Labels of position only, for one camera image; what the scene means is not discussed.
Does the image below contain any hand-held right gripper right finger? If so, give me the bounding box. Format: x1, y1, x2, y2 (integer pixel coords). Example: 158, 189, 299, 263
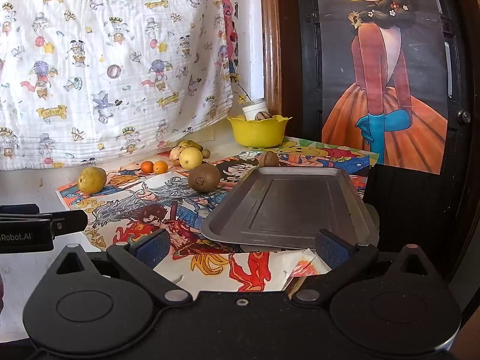
290, 229, 439, 306

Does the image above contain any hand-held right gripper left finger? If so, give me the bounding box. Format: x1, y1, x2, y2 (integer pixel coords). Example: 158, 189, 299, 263
45, 229, 194, 306

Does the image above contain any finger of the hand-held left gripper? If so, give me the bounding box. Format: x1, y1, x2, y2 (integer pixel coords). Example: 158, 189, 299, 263
0, 204, 41, 217
45, 210, 89, 238

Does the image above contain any grey metal tray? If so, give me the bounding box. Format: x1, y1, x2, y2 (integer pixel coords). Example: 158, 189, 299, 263
200, 167, 379, 250

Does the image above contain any brown kiwi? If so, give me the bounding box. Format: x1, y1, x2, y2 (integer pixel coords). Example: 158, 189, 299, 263
188, 163, 221, 193

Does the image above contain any yellow lemon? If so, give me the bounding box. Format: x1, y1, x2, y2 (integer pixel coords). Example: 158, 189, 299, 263
179, 147, 203, 170

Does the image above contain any small striped pepino melon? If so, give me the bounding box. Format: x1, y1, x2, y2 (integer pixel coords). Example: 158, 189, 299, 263
258, 151, 280, 168

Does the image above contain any white-haired warrior paper drawing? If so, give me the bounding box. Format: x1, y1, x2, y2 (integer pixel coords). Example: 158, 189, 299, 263
84, 172, 334, 293

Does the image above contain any two boys paper drawing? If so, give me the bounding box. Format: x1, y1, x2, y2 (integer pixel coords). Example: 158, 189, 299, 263
55, 149, 211, 218

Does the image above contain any yellow plastic bowl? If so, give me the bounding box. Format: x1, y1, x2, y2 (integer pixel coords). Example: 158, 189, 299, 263
227, 114, 293, 148

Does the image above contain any white jar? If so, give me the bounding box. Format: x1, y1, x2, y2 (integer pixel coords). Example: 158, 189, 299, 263
242, 98, 269, 121

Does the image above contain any white printed blanket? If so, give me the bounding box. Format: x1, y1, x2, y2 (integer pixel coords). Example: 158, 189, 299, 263
0, 0, 241, 171

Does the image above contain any twig with yellow flowers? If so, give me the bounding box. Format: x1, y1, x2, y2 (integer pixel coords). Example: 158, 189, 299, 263
234, 82, 256, 106

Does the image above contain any black door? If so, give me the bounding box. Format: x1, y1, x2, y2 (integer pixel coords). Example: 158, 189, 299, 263
277, 0, 480, 282

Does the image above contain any wall poster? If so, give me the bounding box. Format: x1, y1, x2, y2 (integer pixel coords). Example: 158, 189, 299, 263
314, 0, 449, 175

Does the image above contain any brown wooden door frame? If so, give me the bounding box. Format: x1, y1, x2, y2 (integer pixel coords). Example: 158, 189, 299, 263
260, 0, 287, 121

